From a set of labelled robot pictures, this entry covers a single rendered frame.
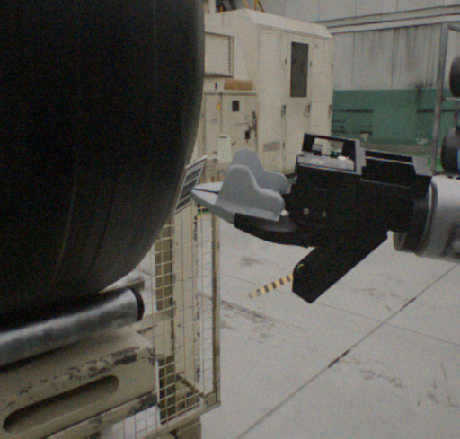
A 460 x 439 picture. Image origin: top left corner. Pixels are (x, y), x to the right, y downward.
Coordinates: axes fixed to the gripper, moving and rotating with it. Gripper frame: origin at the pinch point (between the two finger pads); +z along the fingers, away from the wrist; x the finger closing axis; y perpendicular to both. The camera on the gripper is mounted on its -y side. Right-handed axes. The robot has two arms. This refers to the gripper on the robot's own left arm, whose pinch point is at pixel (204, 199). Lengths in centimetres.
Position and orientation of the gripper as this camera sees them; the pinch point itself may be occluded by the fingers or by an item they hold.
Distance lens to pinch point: 48.7
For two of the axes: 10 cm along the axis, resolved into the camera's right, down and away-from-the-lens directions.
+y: 0.7, -8.3, -5.5
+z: -9.8, -1.6, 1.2
